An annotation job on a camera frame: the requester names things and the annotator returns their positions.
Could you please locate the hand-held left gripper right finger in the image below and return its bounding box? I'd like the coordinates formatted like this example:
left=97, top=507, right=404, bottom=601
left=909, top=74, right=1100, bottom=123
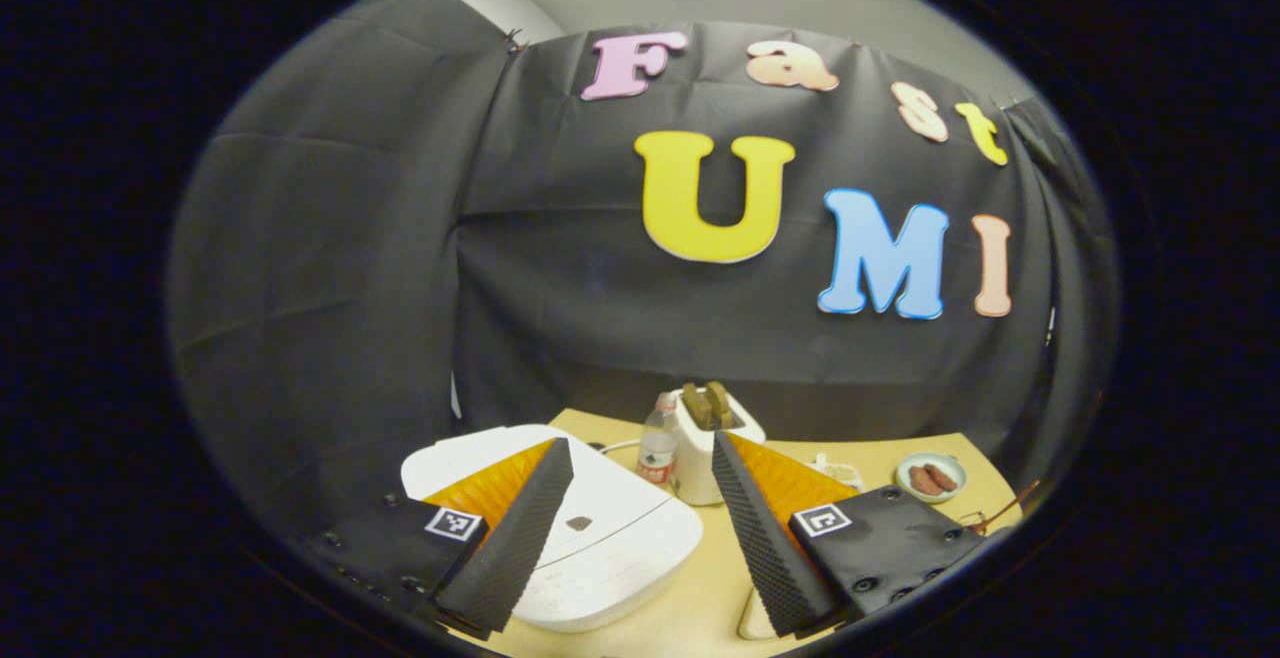
left=712, top=429, right=991, bottom=638

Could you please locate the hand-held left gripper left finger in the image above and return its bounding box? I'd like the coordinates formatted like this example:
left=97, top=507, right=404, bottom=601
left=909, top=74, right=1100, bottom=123
left=309, top=438, right=575, bottom=638

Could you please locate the clear rice container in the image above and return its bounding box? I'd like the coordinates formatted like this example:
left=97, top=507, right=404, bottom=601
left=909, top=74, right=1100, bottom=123
left=737, top=587, right=782, bottom=642

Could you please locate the white rice cooker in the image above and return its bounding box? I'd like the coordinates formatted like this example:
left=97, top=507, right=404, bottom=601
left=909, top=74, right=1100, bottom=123
left=399, top=423, right=705, bottom=635

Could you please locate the brown wooden spoon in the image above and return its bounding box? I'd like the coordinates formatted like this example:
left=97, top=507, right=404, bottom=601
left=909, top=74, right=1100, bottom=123
left=971, top=480, right=1042, bottom=532

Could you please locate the white toaster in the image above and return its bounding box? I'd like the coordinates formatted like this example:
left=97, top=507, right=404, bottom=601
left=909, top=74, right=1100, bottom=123
left=667, top=386, right=768, bottom=507

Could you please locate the pale green plate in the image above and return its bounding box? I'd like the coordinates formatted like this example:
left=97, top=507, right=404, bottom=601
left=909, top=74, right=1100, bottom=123
left=895, top=451, right=968, bottom=505

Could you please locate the clear water bottle red label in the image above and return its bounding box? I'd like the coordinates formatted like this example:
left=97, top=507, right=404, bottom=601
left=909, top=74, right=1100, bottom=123
left=636, top=392, right=682, bottom=488

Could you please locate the black backdrop cloth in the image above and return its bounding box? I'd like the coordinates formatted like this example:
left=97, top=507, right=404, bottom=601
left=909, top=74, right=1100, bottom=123
left=165, top=0, right=1121, bottom=539

